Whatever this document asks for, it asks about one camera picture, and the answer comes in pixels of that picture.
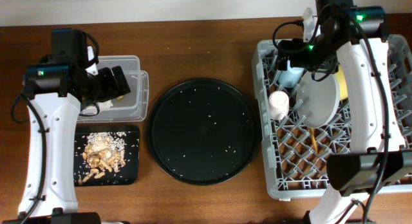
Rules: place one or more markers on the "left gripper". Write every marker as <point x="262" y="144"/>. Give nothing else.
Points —
<point x="112" y="89"/>

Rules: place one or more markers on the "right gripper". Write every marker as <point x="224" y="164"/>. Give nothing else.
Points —
<point x="297" y="47"/>

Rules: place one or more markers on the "white tissue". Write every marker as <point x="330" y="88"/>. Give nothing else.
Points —
<point x="105" y="105"/>

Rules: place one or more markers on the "yellow bowl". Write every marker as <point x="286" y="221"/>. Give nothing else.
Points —
<point x="339" y="75"/>

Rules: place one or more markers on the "blue cup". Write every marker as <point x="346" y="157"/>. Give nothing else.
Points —
<point x="291" y="76"/>

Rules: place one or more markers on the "grey plate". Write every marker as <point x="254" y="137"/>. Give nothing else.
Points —
<point x="320" y="100"/>

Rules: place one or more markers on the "pink cup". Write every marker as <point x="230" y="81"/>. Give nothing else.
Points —
<point x="278" y="103"/>

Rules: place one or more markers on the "peanut shell food scraps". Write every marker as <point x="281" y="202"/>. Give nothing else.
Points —
<point x="104" y="153"/>

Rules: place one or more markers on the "wooden chopstick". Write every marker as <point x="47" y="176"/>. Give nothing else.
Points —
<point x="313" y="139"/>

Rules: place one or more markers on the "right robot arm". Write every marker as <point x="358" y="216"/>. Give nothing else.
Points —
<point x="343" y="35"/>

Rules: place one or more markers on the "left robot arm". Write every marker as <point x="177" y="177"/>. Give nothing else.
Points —
<point x="55" y="91"/>

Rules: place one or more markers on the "grey dishwasher rack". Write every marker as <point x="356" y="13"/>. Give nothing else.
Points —
<point x="292" y="168"/>

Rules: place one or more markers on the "clear plastic bin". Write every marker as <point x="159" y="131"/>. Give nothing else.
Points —
<point x="133" y="106"/>

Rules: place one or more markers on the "black rectangular tray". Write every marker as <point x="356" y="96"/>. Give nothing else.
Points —
<point x="127" y="174"/>

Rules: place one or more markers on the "round black tray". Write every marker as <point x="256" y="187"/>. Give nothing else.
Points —
<point x="203" y="131"/>

